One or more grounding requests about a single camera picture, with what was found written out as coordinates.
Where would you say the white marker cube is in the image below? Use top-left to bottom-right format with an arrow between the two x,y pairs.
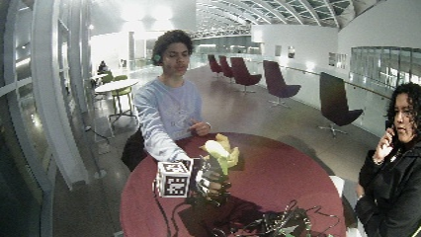
156,159 -> 194,198

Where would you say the black phone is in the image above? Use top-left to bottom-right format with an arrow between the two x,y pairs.
384,119 -> 397,140

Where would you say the white column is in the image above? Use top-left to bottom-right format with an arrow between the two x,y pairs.
30,0 -> 90,192

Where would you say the tangle of black cables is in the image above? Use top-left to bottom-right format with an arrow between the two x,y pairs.
209,198 -> 344,237

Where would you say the green stool chair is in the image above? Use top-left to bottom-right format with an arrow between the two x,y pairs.
100,71 -> 114,85
110,74 -> 134,116

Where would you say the white round table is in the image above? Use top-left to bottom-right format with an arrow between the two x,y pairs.
93,78 -> 141,125

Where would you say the glass window wall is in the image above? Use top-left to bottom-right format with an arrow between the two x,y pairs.
349,45 -> 421,92

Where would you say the black cable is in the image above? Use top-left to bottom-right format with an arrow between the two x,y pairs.
150,179 -> 174,237

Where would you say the wall handrail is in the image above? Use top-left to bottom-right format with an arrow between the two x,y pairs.
282,64 -> 392,101

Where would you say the yellow green soft toy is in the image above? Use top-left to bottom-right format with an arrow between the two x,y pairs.
198,132 -> 242,176

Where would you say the person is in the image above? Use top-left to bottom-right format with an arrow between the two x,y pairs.
96,60 -> 110,75
353,82 -> 421,237
133,29 -> 213,163

